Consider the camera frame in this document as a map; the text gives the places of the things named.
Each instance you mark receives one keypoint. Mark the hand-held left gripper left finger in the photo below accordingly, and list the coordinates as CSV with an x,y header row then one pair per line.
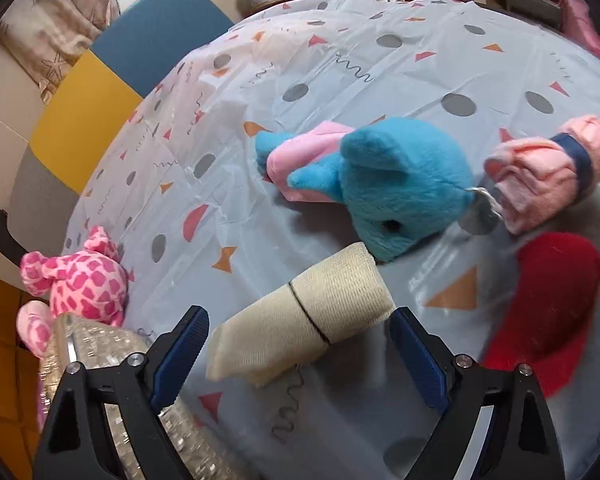
x,y
180,355

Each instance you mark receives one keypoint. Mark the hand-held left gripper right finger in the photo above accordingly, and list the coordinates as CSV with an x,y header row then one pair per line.
x,y
420,360

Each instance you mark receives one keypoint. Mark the cream cloth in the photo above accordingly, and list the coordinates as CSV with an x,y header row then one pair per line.
x,y
330,300

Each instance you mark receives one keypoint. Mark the red fuzzy cloth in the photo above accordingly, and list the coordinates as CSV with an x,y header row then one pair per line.
x,y
550,300

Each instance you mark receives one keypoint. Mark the blue dolphin plush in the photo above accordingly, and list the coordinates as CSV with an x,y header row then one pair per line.
x,y
405,175

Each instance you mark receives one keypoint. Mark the pink towel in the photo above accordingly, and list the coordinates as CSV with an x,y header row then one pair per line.
x,y
530,170

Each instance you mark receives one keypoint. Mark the pink spotted giraffe plush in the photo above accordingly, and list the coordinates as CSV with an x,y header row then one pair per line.
x,y
80,285

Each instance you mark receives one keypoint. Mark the wooden wardrobe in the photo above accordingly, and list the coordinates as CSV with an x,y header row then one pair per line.
x,y
0,385

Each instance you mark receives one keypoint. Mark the black rolled mat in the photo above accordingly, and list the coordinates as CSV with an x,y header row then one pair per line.
x,y
2,235

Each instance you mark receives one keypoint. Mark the grey yellow blue chair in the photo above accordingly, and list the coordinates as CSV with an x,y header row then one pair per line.
x,y
145,35

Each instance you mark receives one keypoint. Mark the beige printed curtain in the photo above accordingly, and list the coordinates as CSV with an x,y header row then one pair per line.
x,y
55,20

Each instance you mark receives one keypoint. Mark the pink bag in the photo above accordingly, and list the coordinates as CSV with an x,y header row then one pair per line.
x,y
590,30

